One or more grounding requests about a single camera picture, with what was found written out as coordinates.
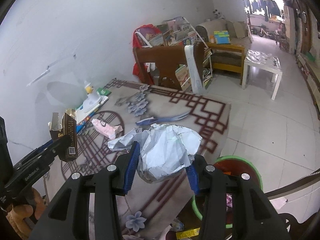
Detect brown gold carton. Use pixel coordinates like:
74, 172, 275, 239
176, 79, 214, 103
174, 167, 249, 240
48, 112, 79, 162

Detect white paper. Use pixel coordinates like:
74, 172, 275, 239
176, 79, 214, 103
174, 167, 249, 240
108, 124, 202, 184

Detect pink plastic bag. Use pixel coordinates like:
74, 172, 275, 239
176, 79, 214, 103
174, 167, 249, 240
226, 193, 233, 208

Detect left hand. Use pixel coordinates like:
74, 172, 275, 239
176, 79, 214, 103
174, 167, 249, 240
6, 188, 47, 239

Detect red bucket green rim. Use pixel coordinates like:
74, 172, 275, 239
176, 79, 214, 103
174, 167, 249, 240
191, 155, 263, 229

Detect yellow package on floor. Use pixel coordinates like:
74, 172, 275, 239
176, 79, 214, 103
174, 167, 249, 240
176, 228, 200, 239

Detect white desk lamp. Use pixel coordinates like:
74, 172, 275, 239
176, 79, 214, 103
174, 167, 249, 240
26, 53, 102, 112

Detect green small box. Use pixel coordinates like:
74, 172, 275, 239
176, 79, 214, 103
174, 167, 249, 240
97, 88, 111, 96

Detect white cloth strip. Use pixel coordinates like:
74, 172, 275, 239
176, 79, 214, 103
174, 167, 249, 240
184, 45, 204, 95

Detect white side table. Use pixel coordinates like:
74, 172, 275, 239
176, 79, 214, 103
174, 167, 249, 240
241, 49, 283, 100

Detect low tv cabinet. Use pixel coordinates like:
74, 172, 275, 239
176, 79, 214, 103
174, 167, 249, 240
297, 54, 320, 119

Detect red garment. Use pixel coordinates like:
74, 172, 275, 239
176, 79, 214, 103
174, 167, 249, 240
132, 24, 161, 85

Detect dark wooden chair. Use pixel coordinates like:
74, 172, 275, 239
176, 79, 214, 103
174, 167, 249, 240
139, 42, 204, 90

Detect wooden bench sofa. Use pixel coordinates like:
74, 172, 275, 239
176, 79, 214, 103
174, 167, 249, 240
196, 18, 252, 77

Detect balance bike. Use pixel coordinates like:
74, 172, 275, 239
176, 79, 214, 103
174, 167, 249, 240
258, 24, 275, 40

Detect colourful toy box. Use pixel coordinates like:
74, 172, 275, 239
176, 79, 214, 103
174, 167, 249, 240
214, 30, 231, 44

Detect white book rack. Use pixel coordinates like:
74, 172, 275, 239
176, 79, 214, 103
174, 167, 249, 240
145, 16, 213, 91

